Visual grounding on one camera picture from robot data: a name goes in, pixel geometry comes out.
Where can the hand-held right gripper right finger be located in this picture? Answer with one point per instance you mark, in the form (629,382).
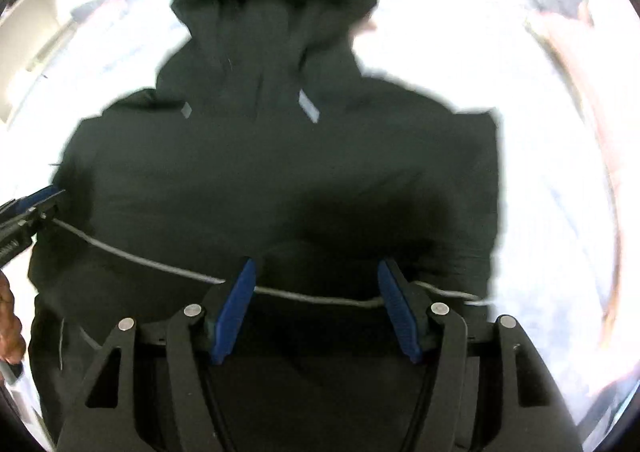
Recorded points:
(400,314)

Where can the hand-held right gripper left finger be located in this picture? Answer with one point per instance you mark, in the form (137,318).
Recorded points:
(234,314)

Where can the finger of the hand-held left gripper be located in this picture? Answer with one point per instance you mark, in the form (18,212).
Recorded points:
(40,204)

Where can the black hooded jacket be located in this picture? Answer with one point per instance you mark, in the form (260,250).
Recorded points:
(280,157)

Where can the person's left hand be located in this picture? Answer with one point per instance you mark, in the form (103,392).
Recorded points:
(9,327)

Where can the pink pillow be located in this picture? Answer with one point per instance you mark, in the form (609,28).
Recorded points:
(575,62)

